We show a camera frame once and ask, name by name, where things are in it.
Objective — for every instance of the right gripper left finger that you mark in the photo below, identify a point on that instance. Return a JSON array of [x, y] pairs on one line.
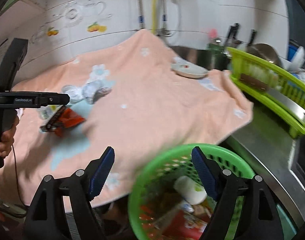
[[46, 217]]

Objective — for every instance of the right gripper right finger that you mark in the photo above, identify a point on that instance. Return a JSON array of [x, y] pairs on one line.
[[259, 217]]

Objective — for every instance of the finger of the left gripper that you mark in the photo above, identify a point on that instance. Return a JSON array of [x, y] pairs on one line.
[[54, 121], [46, 99]]

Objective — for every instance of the orange red snack wrapper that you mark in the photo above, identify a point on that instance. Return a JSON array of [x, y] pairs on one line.
[[68, 119]]

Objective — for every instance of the white paper cup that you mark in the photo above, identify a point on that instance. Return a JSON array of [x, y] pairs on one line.
[[191, 191]]

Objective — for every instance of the red paper cup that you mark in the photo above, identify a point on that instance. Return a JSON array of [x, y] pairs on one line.
[[186, 226]]

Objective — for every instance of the clear plastic cup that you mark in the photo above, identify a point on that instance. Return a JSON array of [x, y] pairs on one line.
[[46, 112]]

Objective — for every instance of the white plastic cup lid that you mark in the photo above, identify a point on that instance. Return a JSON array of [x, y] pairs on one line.
[[74, 92]]

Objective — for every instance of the green plastic trash basket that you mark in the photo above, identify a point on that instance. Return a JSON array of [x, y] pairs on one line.
[[164, 169]]

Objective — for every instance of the person's left hand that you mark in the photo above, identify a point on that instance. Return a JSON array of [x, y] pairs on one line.
[[7, 139]]

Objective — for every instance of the peach floral towel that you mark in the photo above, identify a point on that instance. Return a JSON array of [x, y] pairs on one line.
[[149, 110]]

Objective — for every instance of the green dish rack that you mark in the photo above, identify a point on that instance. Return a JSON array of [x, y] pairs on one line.
[[274, 87]]

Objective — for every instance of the steel water pipe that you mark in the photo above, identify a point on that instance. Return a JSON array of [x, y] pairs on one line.
[[164, 31], [141, 15]]

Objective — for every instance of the white ceramic dish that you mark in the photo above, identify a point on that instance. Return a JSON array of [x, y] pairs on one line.
[[189, 70]]

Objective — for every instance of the white ceramic bowl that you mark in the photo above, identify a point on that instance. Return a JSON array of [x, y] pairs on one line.
[[297, 60]]

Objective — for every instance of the dark green utensil jar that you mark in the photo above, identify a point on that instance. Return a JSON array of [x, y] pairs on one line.
[[218, 57]]

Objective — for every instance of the stainless steel pot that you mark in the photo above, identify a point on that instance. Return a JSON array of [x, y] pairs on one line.
[[264, 51]]

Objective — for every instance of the pink brush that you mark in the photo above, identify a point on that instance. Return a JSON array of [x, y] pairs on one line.
[[213, 34]]

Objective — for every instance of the cleaver with wooden handle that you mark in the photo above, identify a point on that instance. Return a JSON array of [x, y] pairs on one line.
[[295, 109]]

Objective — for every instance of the black handled knife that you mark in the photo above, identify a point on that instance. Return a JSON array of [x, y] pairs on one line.
[[252, 37], [231, 35]]

